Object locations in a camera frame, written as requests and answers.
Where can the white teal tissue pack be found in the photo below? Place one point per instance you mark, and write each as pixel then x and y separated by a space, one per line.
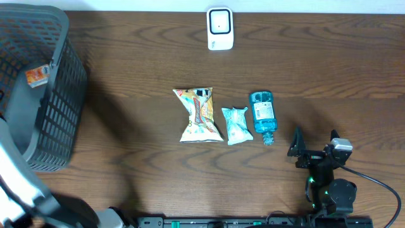
pixel 237 130

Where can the yellow snack bag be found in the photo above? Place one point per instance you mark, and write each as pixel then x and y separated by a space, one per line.
pixel 199 104

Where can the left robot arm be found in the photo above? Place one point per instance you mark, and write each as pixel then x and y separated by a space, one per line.
pixel 24 197

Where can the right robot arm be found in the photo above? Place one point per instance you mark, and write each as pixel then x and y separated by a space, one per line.
pixel 331 198

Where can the grey plastic mesh basket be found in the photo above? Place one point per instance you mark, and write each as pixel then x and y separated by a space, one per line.
pixel 43 121

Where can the small orange box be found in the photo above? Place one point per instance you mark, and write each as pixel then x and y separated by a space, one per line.
pixel 38 76

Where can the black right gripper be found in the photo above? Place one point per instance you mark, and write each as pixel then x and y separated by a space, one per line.
pixel 311 157

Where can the teal mouthwash bottle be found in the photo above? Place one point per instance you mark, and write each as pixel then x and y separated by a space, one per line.
pixel 265 122

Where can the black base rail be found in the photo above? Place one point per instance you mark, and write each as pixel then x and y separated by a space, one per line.
pixel 275 220

